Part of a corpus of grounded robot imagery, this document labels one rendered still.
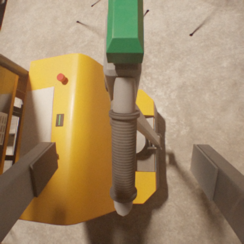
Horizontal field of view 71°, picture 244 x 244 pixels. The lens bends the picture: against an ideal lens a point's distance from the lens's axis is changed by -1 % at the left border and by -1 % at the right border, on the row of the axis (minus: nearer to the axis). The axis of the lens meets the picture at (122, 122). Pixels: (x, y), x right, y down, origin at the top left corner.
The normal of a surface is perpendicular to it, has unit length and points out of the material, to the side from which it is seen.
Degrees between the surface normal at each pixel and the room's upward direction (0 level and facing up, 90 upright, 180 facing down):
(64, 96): 0
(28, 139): 0
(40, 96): 0
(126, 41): 47
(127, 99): 42
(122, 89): 25
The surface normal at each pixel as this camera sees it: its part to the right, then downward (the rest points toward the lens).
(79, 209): 0.78, -0.13
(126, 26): -0.01, -0.23
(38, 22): -0.29, -0.22
